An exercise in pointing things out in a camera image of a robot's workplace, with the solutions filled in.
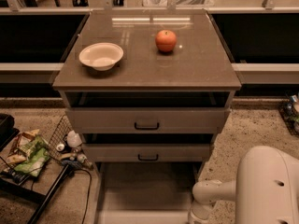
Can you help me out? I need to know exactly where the grey drawer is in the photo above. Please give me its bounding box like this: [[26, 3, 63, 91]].
[[83, 144, 211, 162], [65, 107, 230, 133], [94, 162, 197, 224]]

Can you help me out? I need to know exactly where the black cable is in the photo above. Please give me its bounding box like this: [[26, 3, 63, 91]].
[[73, 168, 93, 224]]

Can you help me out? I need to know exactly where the green snack bag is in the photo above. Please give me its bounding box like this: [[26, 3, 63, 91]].
[[14, 135, 50, 177]]

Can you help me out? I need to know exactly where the grey drawer cabinet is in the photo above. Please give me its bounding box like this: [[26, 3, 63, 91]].
[[51, 9, 242, 185]]

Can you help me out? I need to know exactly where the wire mesh basket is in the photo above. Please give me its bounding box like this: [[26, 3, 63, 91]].
[[48, 116, 72, 160]]

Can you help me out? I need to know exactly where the white plastic bottle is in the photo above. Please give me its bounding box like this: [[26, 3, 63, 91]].
[[66, 130, 82, 148]]

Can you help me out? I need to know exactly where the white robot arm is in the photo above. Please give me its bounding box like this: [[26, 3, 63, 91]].
[[188, 146, 299, 224]]

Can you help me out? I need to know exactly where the brown snack packet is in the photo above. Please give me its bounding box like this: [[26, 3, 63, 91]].
[[7, 130, 39, 165]]

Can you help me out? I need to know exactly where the black stand leg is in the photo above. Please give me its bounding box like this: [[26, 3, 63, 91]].
[[27, 164, 73, 224]]

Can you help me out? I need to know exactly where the white bowl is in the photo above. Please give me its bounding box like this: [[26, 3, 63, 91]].
[[78, 43, 123, 71]]

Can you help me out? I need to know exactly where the red apple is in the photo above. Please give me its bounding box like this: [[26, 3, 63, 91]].
[[155, 30, 177, 52]]

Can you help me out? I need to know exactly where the right wire basket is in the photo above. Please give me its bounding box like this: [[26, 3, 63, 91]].
[[278, 94, 299, 136]]

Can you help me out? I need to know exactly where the black bin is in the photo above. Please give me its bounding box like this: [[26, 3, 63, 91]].
[[0, 114, 20, 151]]

